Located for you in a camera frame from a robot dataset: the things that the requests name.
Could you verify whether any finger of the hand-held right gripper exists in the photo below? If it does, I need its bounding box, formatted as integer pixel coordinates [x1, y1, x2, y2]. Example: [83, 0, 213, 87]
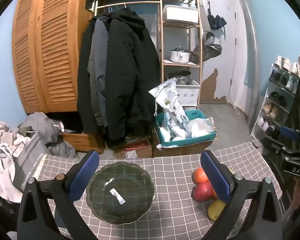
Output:
[280, 126, 300, 143]
[261, 137, 290, 157]

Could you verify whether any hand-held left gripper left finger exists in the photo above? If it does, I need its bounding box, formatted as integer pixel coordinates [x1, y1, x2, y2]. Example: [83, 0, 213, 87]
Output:
[16, 150, 100, 240]

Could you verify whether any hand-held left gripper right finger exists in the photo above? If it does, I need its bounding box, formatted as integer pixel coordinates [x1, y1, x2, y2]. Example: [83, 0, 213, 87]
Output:
[200, 150, 283, 240]

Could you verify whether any large red apple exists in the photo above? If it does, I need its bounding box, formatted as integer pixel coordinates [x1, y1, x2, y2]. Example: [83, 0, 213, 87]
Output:
[191, 181, 214, 202]

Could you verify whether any dark green glass bowl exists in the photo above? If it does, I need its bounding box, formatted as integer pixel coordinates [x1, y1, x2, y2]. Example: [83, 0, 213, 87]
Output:
[86, 162, 155, 225]

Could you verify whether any small yellow pear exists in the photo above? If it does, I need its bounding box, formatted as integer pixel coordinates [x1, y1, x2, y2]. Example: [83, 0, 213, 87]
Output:
[207, 199, 227, 220]

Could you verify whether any group of shoes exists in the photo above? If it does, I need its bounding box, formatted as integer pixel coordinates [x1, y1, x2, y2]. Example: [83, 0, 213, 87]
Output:
[256, 56, 299, 132]

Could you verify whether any wooden drawer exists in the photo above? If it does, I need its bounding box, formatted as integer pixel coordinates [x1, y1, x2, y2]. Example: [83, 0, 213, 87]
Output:
[62, 132, 100, 153]

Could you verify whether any teal plastic bin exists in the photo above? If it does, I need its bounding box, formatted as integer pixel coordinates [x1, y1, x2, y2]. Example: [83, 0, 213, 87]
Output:
[155, 109, 218, 147]

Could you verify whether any plain cardboard box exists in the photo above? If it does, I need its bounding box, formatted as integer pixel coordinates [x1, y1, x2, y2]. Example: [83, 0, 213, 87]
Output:
[152, 140, 213, 158]

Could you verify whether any metal shoe rack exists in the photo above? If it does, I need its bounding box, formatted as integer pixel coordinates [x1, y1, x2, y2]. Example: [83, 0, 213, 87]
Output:
[250, 64, 300, 143]

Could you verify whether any grey checked tablecloth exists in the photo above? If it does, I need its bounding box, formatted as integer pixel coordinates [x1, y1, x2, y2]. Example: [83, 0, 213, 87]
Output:
[32, 141, 283, 240]

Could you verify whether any clear plastic bag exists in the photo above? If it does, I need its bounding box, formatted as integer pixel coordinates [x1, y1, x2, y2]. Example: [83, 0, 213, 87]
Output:
[185, 117, 215, 138]

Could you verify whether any cardboard box with red print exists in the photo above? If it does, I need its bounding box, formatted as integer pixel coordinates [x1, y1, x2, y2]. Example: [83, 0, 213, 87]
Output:
[112, 138, 153, 159]

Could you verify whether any grey fabric laundry hamper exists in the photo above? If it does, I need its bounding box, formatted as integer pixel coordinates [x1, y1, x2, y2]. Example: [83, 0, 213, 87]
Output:
[12, 131, 52, 193]

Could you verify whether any grey clothes pile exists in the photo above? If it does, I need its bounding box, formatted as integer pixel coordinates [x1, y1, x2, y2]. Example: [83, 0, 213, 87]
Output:
[17, 112, 79, 159]

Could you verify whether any olive green cloth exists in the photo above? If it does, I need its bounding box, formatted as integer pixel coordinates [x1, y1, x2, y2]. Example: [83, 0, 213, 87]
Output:
[17, 126, 34, 135]

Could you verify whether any white plastic basket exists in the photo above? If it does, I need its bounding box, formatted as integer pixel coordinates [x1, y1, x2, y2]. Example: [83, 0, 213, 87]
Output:
[176, 80, 201, 106]

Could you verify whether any white fluffy blanket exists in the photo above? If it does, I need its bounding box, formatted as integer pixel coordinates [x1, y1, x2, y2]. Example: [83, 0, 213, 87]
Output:
[0, 121, 30, 203]

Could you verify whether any white printed bag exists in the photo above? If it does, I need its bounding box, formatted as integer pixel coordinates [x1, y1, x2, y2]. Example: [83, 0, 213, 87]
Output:
[149, 78, 190, 140]

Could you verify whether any black jacket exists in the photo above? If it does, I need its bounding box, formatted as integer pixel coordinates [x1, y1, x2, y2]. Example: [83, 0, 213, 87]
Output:
[77, 17, 98, 135]

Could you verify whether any white door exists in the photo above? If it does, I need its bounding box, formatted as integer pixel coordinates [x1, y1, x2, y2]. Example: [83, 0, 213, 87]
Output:
[202, 0, 240, 104]

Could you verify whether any grey vertical pipe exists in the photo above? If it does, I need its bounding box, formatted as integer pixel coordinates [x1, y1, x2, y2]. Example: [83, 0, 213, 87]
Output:
[239, 0, 262, 95]

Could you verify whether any black hooded coat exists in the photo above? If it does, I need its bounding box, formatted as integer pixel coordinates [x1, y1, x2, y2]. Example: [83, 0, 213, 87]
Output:
[105, 6, 162, 142]

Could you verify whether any metal pot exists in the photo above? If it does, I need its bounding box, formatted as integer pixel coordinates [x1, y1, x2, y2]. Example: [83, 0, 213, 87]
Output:
[168, 70, 192, 85]

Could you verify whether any grey hanging bag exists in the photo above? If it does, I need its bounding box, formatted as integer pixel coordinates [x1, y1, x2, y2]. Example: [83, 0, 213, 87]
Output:
[192, 31, 223, 64]

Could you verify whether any grey jacket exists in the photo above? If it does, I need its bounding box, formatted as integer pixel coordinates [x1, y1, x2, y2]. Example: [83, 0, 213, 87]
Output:
[89, 16, 109, 128]

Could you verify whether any white cooking pot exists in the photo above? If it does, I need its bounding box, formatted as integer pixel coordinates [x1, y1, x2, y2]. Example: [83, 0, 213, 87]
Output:
[170, 47, 192, 63]

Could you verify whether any wooden louvered wardrobe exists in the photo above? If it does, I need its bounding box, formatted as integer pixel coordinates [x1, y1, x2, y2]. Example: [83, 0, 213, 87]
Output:
[12, 0, 89, 114]

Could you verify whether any dark folded umbrella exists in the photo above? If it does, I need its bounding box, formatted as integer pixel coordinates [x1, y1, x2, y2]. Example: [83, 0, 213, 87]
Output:
[207, 1, 227, 30]

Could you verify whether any wooden shelf unit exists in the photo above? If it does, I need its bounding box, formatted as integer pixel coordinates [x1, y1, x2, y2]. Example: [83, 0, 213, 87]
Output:
[159, 0, 203, 106]

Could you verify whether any large white storage box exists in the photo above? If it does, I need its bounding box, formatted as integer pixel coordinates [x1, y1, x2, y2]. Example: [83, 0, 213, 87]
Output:
[163, 4, 199, 27]

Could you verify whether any wooden clothes rail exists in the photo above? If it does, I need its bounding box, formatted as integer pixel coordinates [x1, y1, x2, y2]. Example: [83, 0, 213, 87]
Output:
[94, 0, 163, 15]

